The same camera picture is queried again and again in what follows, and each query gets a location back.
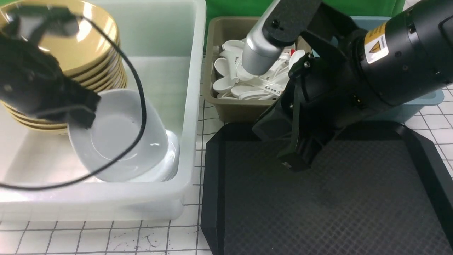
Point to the white spoon with printed handle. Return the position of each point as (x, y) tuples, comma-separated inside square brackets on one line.
[(265, 85)]

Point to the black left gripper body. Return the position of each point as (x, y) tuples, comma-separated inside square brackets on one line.
[(32, 80)]

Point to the stack of tan bowls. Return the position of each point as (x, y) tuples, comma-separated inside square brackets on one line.
[(86, 57)]

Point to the olive plastic spoon bin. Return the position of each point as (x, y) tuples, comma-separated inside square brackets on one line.
[(220, 30)]

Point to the blue plastic chopstick bin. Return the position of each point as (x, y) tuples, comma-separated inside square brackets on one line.
[(404, 112)]

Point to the stacked white square dishes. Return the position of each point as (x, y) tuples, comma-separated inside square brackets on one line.
[(153, 159)]

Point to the large white plastic tub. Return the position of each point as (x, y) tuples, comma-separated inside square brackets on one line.
[(164, 40)]

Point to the black textured serving tray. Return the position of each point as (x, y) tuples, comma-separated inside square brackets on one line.
[(379, 189)]

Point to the silver wrist camera cylinder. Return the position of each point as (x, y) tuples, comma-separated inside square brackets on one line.
[(258, 53)]

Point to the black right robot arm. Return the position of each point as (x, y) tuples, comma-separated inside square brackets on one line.
[(356, 75)]

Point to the white square sauce dish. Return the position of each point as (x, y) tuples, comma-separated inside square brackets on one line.
[(117, 124)]

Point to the pile of white spoons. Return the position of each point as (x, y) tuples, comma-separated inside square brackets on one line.
[(230, 74)]

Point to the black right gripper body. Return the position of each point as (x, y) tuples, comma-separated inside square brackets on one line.
[(309, 113)]

